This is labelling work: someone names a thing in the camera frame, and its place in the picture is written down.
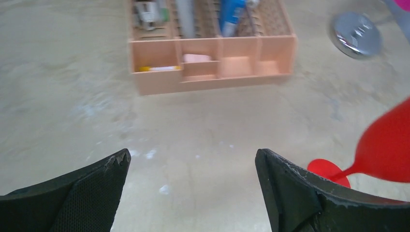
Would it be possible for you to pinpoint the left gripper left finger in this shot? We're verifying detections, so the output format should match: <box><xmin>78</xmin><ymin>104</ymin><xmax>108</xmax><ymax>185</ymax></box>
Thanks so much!
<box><xmin>0</xmin><ymin>148</ymin><xmax>131</xmax><ymax>232</ymax></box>

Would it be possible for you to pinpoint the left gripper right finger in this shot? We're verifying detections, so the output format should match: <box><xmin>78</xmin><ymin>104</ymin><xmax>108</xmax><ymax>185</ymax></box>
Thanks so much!
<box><xmin>255</xmin><ymin>148</ymin><xmax>410</xmax><ymax>232</ymax></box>

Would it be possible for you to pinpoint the red wine glass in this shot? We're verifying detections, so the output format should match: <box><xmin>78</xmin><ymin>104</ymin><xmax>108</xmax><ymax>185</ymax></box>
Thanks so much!
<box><xmin>307</xmin><ymin>99</ymin><xmax>410</xmax><ymax>188</ymax></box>

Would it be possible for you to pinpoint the pink wine glass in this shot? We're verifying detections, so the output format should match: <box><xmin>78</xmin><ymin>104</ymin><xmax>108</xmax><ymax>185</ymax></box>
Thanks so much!
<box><xmin>394</xmin><ymin>0</ymin><xmax>410</xmax><ymax>12</ymax></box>

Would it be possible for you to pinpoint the chrome wine glass rack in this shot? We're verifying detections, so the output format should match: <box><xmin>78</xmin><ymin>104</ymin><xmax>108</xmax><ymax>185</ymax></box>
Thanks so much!
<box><xmin>330</xmin><ymin>0</ymin><xmax>410</xmax><ymax>60</ymax></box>

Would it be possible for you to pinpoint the yellow white pen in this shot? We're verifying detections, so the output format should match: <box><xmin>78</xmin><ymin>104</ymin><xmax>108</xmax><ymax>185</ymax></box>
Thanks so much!
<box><xmin>139</xmin><ymin>66</ymin><xmax>181</xmax><ymax>72</ymax></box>

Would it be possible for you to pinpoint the pink eraser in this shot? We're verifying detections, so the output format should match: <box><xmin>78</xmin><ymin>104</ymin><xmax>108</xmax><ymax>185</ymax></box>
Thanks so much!
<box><xmin>182</xmin><ymin>54</ymin><xmax>213</xmax><ymax>63</ymax></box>

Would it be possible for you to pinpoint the peach plastic desk organizer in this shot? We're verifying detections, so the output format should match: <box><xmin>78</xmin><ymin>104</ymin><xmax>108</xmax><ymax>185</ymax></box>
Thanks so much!
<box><xmin>125</xmin><ymin>0</ymin><xmax>297</xmax><ymax>95</ymax></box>

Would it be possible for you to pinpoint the blue folder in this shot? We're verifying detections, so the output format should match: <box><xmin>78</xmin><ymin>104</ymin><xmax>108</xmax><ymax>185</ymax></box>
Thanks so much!
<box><xmin>219</xmin><ymin>0</ymin><xmax>246</xmax><ymax>37</ymax></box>

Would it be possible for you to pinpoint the small metal clip item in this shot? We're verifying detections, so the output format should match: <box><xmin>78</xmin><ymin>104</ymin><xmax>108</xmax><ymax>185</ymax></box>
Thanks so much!
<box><xmin>132</xmin><ymin>0</ymin><xmax>169</xmax><ymax>31</ymax></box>

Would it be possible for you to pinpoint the grey white folder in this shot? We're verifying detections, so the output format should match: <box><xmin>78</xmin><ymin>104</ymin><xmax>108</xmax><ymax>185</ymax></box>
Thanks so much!
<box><xmin>175</xmin><ymin>0</ymin><xmax>196</xmax><ymax>39</ymax></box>

